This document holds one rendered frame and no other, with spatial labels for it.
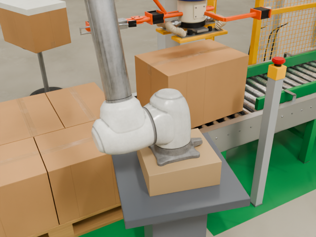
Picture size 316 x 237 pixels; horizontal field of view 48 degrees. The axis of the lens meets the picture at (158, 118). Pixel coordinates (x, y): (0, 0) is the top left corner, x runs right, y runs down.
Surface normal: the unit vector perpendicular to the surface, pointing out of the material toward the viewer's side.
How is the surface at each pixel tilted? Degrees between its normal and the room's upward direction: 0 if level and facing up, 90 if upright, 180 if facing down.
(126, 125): 72
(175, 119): 82
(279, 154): 0
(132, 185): 0
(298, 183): 0
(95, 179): 90
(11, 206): 90
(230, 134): 90
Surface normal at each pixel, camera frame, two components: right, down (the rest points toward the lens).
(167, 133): 0.38, 0.46
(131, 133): 0.39, 0.02
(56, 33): 0.74, 0.33
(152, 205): -0.02, -0.86
